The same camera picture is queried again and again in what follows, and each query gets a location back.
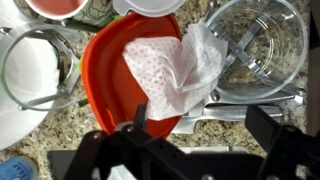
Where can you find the orange plastic container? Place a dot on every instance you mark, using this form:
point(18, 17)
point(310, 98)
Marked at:
point(106, 83)

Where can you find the mug with red interior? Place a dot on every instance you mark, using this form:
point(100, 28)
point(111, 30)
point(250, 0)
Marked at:
point(56, 6)

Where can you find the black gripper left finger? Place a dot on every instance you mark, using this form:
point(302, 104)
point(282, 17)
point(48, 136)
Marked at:
point(110, 150)

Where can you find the blue label soap bottle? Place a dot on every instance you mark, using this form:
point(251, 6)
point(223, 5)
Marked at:
point(15, 168)

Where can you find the large clear glass bowl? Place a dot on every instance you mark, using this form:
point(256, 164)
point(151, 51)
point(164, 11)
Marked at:
point(291, 40)

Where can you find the white Lysol wipe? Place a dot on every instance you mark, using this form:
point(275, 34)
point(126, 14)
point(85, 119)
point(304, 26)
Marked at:
point(166, 73)

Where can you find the glass dish with metal clamp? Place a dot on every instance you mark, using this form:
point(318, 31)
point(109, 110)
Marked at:
point(68, 81)

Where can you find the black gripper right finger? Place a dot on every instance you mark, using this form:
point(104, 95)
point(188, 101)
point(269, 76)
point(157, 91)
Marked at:
point(286, 146)

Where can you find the bright green plastic item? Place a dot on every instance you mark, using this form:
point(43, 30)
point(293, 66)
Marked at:
point(80, 66)

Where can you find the metal scissor tongs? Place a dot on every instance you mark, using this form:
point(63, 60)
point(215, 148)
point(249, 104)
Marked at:
point(233, 113)

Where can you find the white ceramic bowl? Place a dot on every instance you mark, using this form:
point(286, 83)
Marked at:
point(13, 130)

